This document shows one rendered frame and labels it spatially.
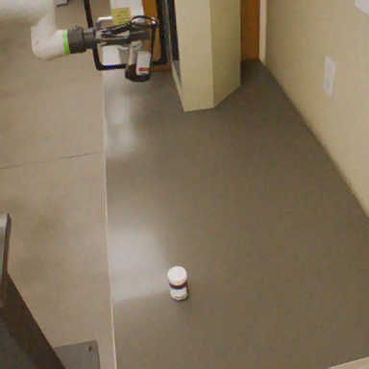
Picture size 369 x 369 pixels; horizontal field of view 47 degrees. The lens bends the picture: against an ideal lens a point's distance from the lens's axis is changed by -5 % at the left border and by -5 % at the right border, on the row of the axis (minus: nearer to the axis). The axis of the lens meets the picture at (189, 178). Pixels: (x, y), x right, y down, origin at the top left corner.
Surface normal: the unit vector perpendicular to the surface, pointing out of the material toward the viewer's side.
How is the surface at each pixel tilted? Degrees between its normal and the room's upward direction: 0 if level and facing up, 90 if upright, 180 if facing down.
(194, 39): 90
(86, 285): 0
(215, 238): 0
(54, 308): 0
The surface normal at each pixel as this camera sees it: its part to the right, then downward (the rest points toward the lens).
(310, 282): -0.06, -0.76
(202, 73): 0.17, 0.63
